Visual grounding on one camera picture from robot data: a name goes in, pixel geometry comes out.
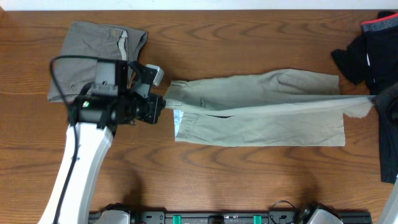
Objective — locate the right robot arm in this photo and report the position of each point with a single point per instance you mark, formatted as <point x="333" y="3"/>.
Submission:
<point x="386" y="105"/>

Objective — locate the beige shorts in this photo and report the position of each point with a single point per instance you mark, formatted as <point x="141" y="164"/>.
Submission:
<point x="279" y="108"/>

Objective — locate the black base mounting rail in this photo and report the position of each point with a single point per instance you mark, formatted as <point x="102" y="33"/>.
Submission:
<point x="118" y="213"/>

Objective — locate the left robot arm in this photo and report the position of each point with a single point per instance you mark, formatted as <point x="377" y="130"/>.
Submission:
<point x="86" y="146"/>

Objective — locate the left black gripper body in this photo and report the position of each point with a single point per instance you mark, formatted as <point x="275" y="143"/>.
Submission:
<point x="134" y="106"/>

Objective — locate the grey shorts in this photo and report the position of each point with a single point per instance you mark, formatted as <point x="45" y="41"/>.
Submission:
<point x="83" y="45"/>

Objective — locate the dark garment red trim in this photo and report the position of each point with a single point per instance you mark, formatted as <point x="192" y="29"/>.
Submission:
<point x="372" y="56"/>

